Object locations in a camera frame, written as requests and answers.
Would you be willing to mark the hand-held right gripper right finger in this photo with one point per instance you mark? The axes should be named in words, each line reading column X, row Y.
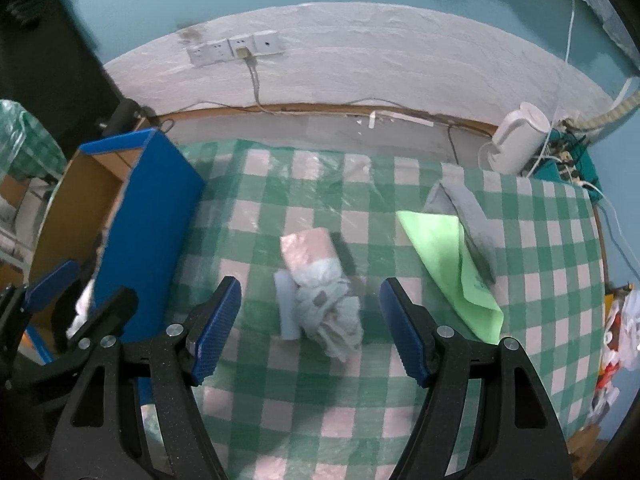
column 405, row 330

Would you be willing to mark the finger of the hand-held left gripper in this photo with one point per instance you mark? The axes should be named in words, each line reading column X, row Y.
column 100, row 317
column 50, row 285

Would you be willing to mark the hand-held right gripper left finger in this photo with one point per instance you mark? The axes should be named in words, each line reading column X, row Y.
column 215, row 330

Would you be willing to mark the pink white patterned sock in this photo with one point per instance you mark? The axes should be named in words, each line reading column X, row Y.
column 320, row 300

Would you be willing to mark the blue cardboard box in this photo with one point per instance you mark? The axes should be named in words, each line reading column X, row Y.
column 150, row 200

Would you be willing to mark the light green cloth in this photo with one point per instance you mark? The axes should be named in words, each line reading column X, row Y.
column 440, row 250

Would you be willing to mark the grey cloth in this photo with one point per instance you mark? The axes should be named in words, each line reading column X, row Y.
column 470, row 215

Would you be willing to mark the green checkered plastic sheet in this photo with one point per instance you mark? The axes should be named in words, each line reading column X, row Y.
column 30, row 145

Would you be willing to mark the green checkered tablecloth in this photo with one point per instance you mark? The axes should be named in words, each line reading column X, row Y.
column 540, row 270

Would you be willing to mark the black cylindrical object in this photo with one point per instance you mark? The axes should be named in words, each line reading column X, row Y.
column 122, row 115

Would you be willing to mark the white tape strip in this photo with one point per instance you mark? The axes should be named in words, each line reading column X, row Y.
column 375, row 119

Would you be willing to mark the white electric kettle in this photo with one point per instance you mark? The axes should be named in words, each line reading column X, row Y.
column 515, row 140

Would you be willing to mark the white trash bag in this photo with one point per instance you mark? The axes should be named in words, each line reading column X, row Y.
column 625, row 320

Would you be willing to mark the black hanging jacket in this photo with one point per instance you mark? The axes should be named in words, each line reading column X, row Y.
column 40, row 60

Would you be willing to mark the white power strip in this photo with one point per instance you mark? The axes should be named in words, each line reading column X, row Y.
column 567, row 170

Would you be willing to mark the teal plastic basket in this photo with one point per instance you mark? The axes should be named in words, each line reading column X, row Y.
column 587, row 162

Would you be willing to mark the beige patterned trim strip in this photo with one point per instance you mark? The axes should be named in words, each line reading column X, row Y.
column 615, row 110

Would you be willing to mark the white double wall socket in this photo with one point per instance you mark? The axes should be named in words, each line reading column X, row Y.
column 207, row 53

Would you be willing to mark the white round-hole wall plate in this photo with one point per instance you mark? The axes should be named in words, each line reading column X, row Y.
column 268, row 43

